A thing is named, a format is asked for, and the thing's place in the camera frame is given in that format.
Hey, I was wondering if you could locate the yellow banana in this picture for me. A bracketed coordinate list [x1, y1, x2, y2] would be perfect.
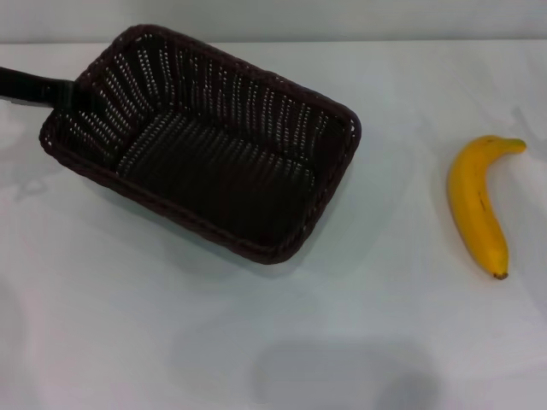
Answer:
[446, 134, 527, 281]

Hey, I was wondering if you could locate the black woven plastic basket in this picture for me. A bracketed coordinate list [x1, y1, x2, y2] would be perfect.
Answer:
[38, 24, 362, 265]

